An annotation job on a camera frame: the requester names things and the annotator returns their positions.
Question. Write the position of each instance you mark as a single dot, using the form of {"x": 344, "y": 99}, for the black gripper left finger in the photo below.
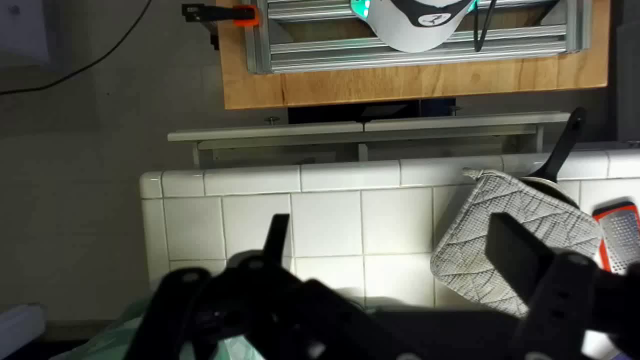
{"x": 276, "y": 234}

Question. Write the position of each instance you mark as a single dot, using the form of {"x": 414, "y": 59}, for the aluminium profile frame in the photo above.
{"x": 401, "y": 57}

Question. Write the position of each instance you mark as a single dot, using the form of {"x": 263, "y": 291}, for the red framed grater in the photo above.
{"x": 621, "y": 234}

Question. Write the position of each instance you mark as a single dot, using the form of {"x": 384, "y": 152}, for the orange black bar clamp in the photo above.
{"x": 245, "y": 14}

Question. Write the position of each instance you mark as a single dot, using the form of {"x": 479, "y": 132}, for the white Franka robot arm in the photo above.
{"x": 421, "y": 26}

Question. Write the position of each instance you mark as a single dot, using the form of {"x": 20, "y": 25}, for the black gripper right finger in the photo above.
{"x": 519, "y": 253}

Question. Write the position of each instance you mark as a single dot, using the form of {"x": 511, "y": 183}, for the grey quilted pot holder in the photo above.
{"x": 513, "y": 232}

